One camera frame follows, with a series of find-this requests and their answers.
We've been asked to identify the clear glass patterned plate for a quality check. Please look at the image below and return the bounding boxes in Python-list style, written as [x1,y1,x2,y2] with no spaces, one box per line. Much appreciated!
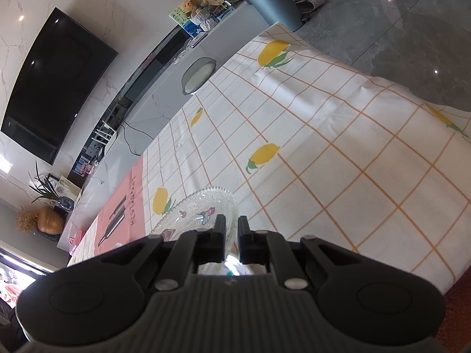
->
[151,187,238,262]

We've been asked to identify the pink box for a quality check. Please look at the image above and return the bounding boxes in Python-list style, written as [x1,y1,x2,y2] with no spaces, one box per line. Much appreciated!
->
[69,229,84,247]

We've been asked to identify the checked lemon tablecloth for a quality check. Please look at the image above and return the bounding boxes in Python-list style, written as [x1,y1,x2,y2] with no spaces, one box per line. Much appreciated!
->
[71,24,470,291]

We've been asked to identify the brown round vase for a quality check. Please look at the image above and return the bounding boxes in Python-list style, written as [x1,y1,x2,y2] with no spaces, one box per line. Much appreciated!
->
[37,207,65,235]

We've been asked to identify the white wifi router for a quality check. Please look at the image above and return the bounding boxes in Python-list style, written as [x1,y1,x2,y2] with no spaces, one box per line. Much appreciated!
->
[91,119,117,154]

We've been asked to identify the small plant blue vase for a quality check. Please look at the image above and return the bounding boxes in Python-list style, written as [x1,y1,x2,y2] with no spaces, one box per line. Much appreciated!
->
[29,163,74,212]

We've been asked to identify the white round stool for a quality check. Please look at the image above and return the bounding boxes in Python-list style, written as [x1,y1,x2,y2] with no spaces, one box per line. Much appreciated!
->
[181,56,216,95]

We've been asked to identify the white marble tv cabinet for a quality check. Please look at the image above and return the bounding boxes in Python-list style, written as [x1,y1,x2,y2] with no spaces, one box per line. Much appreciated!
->
[57,2,269,251]

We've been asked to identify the green picture card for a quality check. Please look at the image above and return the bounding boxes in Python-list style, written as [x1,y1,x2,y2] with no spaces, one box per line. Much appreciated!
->
[169,0,225,38]

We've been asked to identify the teddy bear in basket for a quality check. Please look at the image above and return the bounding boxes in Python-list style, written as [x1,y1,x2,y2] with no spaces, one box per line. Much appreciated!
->
[180,0,202,19]

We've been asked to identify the grey metal trash bin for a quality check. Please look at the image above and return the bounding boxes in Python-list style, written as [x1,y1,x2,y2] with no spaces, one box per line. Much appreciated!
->
[248,0,303,32]

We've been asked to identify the black wall television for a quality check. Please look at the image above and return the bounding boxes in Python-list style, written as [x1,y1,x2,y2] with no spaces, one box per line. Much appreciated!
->
[1,8,118,165]

